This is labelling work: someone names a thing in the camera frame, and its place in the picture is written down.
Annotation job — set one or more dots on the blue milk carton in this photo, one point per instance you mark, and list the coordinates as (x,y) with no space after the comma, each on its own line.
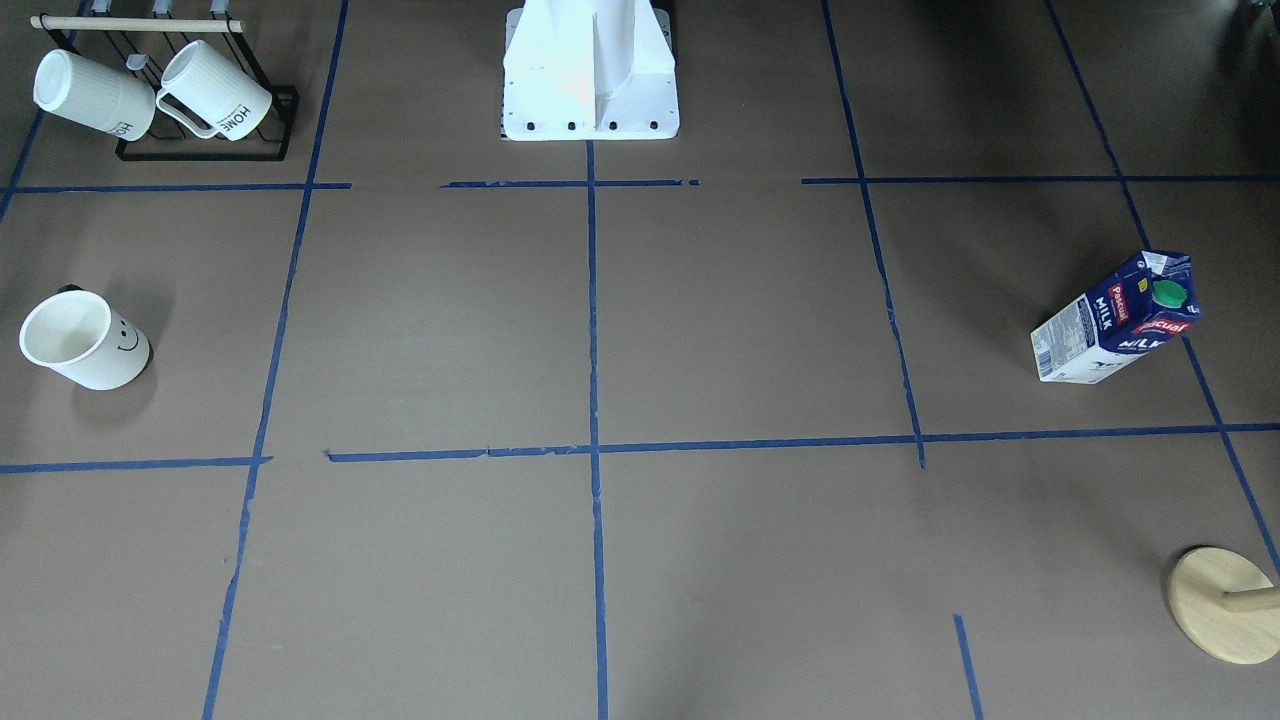
(1147,302)

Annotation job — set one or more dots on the white smiley face cup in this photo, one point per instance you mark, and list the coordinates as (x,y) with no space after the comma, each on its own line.
(78,334)

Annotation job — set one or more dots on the white HOME mug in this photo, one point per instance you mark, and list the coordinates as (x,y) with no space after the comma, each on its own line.
(210,96)

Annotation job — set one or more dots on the white ribbed mug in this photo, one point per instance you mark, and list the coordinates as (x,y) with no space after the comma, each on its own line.
(98,97)

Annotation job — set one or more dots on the round wooden stand base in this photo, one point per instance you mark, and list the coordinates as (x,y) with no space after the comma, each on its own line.
(1194,587)

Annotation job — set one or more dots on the wooden stand rod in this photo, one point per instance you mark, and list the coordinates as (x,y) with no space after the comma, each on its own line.
(1254,600)

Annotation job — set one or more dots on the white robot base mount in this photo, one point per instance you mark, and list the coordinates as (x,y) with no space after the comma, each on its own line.
(590,71)

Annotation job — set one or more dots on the black wire mug rack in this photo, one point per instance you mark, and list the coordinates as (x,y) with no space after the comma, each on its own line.
(144,46)

